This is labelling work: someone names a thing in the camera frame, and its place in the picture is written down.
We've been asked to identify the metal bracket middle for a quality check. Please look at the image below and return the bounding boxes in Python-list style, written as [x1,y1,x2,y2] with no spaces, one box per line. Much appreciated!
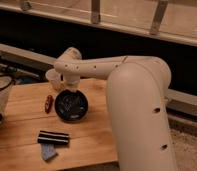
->
[91,0,100,24]

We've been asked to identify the black cable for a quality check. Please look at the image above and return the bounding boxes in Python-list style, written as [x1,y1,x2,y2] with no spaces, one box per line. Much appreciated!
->
[0,73,16,94]

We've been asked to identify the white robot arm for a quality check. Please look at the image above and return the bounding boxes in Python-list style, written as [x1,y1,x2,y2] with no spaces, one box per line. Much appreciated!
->
[54,47,178,171]

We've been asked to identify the black ceramic bowl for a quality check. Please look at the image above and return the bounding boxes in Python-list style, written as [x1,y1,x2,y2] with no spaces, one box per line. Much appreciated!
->
[55,90,88,122]

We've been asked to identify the small red brown object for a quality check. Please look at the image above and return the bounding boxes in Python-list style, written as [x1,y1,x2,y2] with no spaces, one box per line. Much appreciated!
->
[45,95,54,114]

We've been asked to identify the black white striped cloth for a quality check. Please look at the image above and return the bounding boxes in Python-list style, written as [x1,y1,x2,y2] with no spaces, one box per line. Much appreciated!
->
[37,130,69,145]

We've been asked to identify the metal bracket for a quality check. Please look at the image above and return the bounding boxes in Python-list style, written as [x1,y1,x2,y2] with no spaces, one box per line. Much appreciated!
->
[150,0,168,35]
[91,0,100,24]

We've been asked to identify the translucent plastic cup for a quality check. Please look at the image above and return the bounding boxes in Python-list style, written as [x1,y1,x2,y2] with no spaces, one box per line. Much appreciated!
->
[45,69,63,91]

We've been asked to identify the metal bracket right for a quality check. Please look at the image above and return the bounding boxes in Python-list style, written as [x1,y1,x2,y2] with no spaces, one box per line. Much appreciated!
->
[150,0,168,35]

